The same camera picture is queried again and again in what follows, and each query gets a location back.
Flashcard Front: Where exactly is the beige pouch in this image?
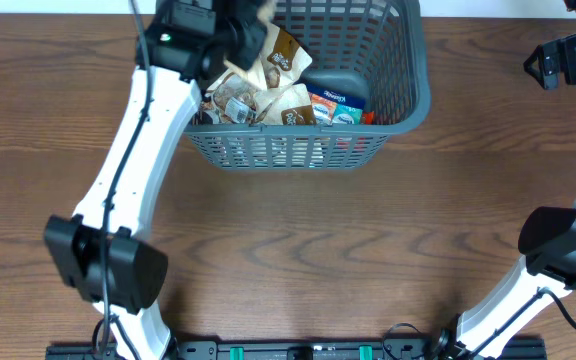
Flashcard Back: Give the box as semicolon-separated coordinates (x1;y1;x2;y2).
224;0;277;90

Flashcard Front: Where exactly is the Pantree mushroom pouch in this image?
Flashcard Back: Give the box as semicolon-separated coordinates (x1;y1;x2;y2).
193;24;312;125
254;84;317;126

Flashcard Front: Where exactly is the Kleenex pocket tissue multipack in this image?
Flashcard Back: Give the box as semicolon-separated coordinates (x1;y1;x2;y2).
306;84;366;126

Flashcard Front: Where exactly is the San Remo spaghetti packet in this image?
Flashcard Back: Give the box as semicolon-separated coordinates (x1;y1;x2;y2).
360;112;375;125

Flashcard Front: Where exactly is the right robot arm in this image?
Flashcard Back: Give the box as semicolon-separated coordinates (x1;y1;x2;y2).
429;0;576;359

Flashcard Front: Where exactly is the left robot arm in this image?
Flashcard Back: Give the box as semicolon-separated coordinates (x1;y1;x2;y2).
43;0;276;359

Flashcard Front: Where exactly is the grey plastic basket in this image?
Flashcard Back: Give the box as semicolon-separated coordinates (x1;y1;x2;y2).
185;0;431;170

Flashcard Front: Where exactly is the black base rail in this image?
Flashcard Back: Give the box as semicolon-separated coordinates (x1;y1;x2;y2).
45;335;548;360

